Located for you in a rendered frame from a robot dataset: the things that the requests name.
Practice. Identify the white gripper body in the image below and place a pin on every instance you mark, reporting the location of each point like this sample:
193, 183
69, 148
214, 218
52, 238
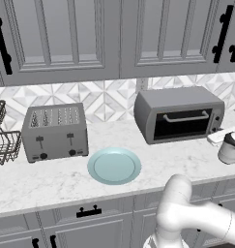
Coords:
219, 137

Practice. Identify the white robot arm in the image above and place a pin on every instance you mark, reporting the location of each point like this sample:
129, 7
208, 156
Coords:
186, 216

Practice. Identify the black toaster oven knob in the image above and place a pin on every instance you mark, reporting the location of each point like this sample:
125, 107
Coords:
217, 118
214, 129

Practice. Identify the toaster oven glass door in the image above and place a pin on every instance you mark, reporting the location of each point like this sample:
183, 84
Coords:
183, 129

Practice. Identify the grey toaster oven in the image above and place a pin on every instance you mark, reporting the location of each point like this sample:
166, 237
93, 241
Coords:
173, 100

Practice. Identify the black toaster lever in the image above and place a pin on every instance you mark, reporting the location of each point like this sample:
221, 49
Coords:
70, 135
40, 139

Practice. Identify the grey base cupboard door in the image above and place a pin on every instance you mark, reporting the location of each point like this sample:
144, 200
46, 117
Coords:
12, 242
96, 234

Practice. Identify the grey four-slot toaster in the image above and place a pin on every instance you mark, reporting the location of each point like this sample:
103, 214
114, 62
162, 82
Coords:
54, 135

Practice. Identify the grey drawer front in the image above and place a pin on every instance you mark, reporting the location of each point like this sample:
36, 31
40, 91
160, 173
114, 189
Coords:
115, 206
12, 223
209, 190

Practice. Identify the light blue plate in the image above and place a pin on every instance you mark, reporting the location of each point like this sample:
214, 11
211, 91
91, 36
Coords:
114, 165

